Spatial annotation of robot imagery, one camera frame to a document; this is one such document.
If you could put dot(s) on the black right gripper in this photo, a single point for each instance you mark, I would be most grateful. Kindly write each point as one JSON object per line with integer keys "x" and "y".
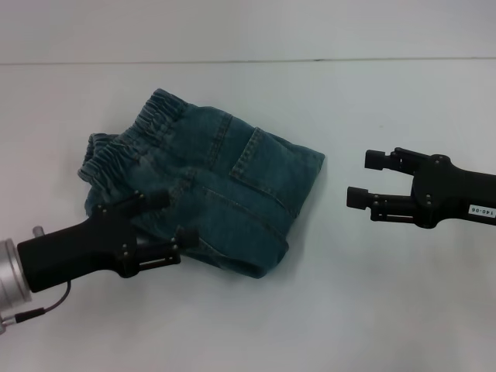
{"x": 453, "y": 193}

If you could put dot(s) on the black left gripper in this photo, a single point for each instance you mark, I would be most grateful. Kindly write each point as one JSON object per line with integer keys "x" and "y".
{"x": 77, "y": 252}

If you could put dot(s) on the blue denim shorts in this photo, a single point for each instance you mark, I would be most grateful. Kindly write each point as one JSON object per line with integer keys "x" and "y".
{"x": 232, "y": 193}

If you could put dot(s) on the silver left gripper knob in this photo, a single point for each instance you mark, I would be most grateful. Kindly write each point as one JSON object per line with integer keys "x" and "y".
{"x": 38, "y": 231}

